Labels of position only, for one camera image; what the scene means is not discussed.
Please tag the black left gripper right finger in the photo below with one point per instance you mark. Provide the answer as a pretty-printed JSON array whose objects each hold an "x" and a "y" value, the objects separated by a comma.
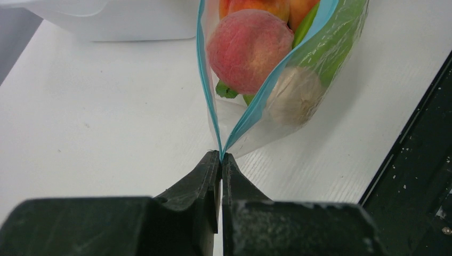
[{"x": 253, "y": 224}]

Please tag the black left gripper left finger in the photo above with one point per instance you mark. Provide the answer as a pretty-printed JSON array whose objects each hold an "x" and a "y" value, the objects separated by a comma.
[{"x": 182, "y": 220}]

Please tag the green bell pepper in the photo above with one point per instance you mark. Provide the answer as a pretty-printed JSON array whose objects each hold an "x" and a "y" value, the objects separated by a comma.
[{"x": 321, "y": 43}]

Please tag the orange peach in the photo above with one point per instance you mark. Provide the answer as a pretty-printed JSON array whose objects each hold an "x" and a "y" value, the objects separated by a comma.
[
  {"x": 298, "y": 11},
  {"x": 279, "y": 8}
]

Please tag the white plastic bin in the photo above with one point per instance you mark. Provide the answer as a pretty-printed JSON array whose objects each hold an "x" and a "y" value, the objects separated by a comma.
[{"x": 109, "y": 21}]

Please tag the beige garlic bulb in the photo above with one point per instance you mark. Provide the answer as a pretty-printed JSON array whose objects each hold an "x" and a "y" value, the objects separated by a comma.
[{"x": 295, "y": 97}]

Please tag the clear zip top bag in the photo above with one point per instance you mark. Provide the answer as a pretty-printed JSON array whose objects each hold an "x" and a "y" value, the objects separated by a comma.
[{"x": 238, "y": 127}]

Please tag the red apple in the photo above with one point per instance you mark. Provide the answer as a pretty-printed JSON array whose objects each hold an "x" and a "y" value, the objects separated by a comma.
[{"x": 246, "y": 46}]

